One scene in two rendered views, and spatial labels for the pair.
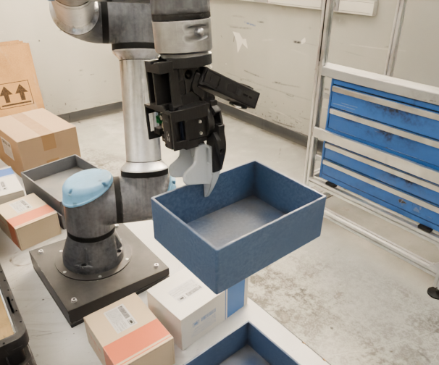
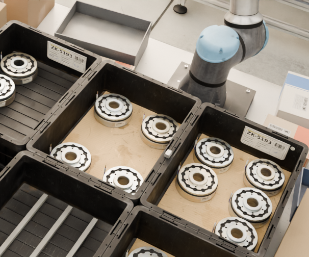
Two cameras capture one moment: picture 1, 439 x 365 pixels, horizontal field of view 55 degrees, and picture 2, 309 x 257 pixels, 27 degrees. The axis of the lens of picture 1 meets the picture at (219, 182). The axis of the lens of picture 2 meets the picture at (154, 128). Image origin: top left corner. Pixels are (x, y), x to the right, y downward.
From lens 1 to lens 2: 1.48 m
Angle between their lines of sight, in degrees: 34
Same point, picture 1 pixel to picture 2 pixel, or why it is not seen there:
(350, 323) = not seen: hidden behind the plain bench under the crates
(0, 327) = (242, 155)
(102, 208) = (236, 57)
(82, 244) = (215, 88)
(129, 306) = (275, 123)
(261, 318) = not seen: outside the picture
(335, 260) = not seen: hidden behind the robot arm
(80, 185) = (224, 44)
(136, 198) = (252, 43)
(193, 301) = not seen: outside the picture
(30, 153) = (32, 8)
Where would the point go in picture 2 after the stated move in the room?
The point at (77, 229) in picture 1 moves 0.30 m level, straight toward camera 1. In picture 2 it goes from (216, 78) to (304, 132)
